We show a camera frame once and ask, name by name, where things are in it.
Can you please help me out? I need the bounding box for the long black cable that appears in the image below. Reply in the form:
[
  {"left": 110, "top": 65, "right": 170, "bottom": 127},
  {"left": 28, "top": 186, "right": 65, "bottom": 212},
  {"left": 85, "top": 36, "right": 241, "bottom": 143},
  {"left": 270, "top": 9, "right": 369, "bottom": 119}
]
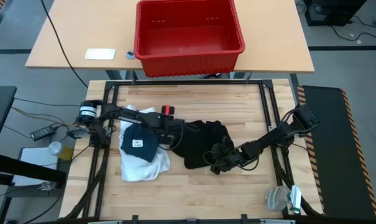
[{"left": 40, "top": 0, "right": 89, "bottom": 89}]

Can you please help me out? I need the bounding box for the light wood desk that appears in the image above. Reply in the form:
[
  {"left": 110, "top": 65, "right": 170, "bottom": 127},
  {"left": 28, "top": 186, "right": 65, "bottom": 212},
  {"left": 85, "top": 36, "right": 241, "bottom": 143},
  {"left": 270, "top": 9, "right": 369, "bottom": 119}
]
[{"left": 25, "top": 0, "right": 315, "bottom": 74}]

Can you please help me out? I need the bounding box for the thin orange floor wire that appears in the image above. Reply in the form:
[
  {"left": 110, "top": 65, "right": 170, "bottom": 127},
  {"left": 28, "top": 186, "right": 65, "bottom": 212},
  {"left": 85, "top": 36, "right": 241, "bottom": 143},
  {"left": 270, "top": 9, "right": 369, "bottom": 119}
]
[{"left": 11, "top": 106, "right": 80, "bottom": 128}]

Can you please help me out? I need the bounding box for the dark navy garment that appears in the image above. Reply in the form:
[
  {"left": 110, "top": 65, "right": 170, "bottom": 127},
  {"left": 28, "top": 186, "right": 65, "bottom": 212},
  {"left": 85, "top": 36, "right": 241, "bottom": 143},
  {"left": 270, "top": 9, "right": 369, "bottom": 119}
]
[{"left": 121, "top": 124, "right": 159, "bottom": 163}]

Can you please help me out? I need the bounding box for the thin black floor wire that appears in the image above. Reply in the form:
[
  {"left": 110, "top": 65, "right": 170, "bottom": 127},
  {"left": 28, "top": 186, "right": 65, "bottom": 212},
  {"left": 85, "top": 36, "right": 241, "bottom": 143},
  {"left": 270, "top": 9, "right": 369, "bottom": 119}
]
[{"left": 13, "top": 97, "right": 81, "bottom": 108}]

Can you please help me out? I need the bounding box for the crumpled clear plastic wrapper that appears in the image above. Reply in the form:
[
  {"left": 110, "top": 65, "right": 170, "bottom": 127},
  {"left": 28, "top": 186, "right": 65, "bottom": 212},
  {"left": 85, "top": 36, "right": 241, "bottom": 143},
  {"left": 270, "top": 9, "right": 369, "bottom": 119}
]
[{"left": 37, "top": 181, "right": 57, "bottom": 192}]

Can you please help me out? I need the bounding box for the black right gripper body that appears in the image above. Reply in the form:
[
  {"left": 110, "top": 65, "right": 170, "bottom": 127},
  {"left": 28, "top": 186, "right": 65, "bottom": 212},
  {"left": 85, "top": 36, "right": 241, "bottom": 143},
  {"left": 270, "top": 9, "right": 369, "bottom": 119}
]
[{"left": 209, "top": 136, "right": 243, "bottom": 175}]

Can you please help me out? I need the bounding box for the black hazard-striped floor mat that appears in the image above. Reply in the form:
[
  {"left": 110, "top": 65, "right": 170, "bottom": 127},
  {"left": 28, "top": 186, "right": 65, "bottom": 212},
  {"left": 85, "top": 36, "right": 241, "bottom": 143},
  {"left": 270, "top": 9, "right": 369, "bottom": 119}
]
[{"left": 297, "top": 85, "right": 376, "bottom": 220}]

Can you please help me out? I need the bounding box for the black floor cable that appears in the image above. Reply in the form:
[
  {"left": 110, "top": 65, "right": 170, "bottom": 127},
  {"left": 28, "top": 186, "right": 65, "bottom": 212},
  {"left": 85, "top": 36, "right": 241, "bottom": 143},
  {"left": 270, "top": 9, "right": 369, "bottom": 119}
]
[{"left": 329, "top": 14, "right": 376, "bottom": 42}]

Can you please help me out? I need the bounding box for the white shirt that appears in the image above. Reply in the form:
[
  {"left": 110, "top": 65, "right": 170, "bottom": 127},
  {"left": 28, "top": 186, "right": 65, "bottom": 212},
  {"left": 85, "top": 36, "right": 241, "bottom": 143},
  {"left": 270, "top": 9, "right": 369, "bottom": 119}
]
[{"left": 120, "top": 105, "right": 171, "bottom": 183}]

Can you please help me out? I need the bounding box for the black equipment box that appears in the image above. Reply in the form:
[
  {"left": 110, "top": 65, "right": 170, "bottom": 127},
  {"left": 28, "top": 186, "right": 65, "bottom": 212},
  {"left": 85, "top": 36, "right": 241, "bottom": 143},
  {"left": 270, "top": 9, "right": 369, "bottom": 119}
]
[{"left": 304, "top": 0, "right": 369, "bottom": 27}]

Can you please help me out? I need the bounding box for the red plastic laundry basket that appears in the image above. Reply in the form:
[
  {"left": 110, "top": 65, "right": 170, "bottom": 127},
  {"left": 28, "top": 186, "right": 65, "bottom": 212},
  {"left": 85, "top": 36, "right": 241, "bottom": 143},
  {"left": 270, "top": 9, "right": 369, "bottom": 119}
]
[{"left": 134, "top": 0, "right": 246, "bottom": 78}]

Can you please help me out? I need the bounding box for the black power adapter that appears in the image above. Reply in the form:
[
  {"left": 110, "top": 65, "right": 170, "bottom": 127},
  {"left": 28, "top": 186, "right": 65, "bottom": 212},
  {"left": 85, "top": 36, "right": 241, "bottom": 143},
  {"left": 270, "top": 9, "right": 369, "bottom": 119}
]
[{"left": 30, "top": 124, "right": 57, "bottom": 141}]

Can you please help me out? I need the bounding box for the black garment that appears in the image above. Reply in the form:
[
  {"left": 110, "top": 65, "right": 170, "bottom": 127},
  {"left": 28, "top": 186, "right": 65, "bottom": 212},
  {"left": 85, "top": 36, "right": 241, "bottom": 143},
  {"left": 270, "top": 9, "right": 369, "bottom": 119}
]
[{"left": 170, "top": 120, "right": 235, "bottom": 170}]

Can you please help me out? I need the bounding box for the small white device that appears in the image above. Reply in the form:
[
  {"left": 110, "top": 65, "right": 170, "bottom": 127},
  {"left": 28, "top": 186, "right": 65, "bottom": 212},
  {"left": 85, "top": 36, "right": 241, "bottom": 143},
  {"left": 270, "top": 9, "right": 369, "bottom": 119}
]
[{"left": 289, "top": 185, "right": 301, "bottom": 215}]

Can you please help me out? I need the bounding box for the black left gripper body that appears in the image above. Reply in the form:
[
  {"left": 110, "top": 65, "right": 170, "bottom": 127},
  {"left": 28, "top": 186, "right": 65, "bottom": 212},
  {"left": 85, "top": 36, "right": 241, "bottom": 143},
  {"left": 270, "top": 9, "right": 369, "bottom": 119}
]
[{"left": 158, "top": 105, "right": 186, "bottom": 146}]

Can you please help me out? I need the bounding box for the black metal table frame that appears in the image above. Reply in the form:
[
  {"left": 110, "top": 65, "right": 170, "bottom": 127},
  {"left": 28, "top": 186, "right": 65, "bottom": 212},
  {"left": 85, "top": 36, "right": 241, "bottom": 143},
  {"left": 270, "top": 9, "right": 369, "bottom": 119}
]
[{"left": 62, "top": 79, "right": 324, "bottom": 224}]

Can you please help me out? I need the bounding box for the silver flat phone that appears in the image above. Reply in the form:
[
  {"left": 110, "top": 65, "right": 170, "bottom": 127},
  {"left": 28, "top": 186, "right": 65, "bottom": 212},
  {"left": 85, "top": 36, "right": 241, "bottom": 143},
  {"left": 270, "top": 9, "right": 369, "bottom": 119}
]
[{"left": 85, "top": 48, "right": 116, "bottom": 60}]

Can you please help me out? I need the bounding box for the black metal beam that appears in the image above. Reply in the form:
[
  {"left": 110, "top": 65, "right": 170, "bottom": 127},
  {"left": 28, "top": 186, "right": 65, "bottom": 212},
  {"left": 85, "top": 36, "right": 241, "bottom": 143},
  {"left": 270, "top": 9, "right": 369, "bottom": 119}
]
[{"left": 0, "top": 152, "right": 68, "bottom": 185}]

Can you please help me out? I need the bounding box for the white board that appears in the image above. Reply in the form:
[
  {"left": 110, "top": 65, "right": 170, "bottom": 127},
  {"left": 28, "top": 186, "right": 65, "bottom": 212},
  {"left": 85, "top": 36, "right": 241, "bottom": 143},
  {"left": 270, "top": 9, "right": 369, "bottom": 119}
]
[{"left": 12, "top": 147, "right": 60, "bottom": 187}]

